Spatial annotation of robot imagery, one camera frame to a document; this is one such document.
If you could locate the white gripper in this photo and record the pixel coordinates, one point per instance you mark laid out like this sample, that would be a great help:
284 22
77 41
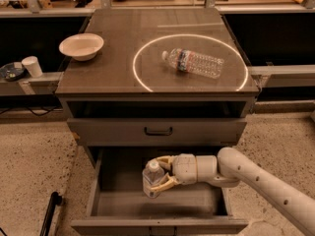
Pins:
184 169

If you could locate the tall blue-label plastic bottle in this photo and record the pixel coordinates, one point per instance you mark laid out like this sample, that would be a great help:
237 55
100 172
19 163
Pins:
152 177

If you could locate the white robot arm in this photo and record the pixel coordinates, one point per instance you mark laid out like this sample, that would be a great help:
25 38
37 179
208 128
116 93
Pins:
227 169

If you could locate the open middle drawer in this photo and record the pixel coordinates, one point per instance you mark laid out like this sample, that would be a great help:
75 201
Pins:
118 206

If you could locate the grey drawer cabinet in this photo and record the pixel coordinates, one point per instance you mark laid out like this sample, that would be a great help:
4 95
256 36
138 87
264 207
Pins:
129 79

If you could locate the clear crinkled water bottle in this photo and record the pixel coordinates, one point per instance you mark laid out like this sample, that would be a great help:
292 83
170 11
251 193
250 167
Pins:
187 61

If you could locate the white paper bowl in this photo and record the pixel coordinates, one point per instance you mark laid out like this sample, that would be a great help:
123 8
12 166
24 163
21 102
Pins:
82 46

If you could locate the white paper cup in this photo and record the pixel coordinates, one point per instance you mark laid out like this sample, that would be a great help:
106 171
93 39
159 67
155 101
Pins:
32 65

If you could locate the dark round dish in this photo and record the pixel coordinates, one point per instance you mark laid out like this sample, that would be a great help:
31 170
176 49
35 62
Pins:
12 71

